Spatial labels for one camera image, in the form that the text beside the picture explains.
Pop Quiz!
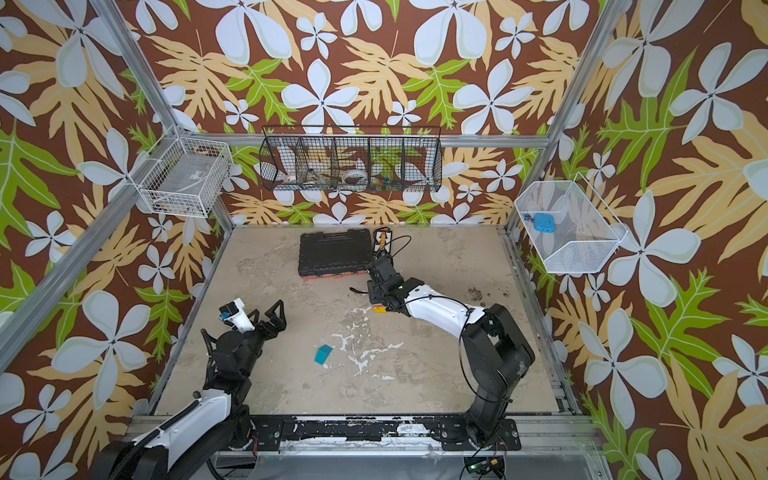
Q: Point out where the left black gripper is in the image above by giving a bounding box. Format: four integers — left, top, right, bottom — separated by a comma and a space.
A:
239, 299, 285, 380

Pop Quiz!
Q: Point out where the teal block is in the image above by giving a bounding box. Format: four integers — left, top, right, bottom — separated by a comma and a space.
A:
315, 345, 333, 365

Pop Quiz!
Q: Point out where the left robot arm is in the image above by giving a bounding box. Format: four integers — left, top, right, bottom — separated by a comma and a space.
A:
89, 298, 287, 479

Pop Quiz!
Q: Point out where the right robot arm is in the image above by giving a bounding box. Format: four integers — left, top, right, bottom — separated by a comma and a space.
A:
366, 250, 536, 447

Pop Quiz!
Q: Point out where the small black bit holder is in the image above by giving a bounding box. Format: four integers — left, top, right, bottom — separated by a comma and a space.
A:
373, 227, 393, 255

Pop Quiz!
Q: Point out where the black tool case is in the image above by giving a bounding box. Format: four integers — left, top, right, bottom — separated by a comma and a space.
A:
298, 228, 373, 278

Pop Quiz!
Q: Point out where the blue object in basket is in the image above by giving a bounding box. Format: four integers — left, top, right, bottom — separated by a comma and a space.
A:
523, 213, 556, 234

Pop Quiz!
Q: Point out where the white mesh basket right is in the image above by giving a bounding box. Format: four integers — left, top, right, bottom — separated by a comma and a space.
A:
515, 177, 628, 275

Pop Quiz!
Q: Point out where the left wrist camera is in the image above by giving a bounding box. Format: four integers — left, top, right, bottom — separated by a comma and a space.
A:
219, 298, 255, 333

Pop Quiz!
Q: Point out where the black wire basket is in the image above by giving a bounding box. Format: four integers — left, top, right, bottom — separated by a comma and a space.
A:
256, 125, 444, 193

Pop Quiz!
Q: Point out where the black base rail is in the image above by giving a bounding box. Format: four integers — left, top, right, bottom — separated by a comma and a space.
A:
227, 413, 522, 453

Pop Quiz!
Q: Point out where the white wire basket left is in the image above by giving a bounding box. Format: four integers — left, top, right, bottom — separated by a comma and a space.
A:
132, 136, 233, 218

